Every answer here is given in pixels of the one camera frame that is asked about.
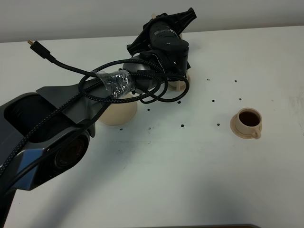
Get far beige teacup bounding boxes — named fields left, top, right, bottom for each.
left=168, top=78, right=186, bottom=92

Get beige ceramic teapot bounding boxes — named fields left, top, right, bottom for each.
left=152, top=13, right=182, bottom=39

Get beige teacup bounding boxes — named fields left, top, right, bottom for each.
left=235, top=108, right=262, bottom=139
left=168, top=78, right=186, bottom=92

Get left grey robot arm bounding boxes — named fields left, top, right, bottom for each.
left=0, top=9, right=197, bottom=225

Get near beige teacup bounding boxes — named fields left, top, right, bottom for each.
left=235, top=108, right=262, bottom=139

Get far beige cup saucer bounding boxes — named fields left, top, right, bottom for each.
left=168, top=72, right=192, bottom=91

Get near beige cup saucer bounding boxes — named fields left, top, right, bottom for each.
left=230, top=114, right=262, bottom=139

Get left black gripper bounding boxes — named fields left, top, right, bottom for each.
left=127, top=8, right=197, bottom=75

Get beige teapot saucer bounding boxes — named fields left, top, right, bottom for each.
left=98, top=102, right=137, bottom=126

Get beige cup saucer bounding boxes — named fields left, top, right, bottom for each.
left=168, top=72, right=192, bottom=91
left=230, top=114, right=262, bottom=139

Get loose black plug cable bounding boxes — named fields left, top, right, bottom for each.
left=27, top=39, right=95, bottom=74

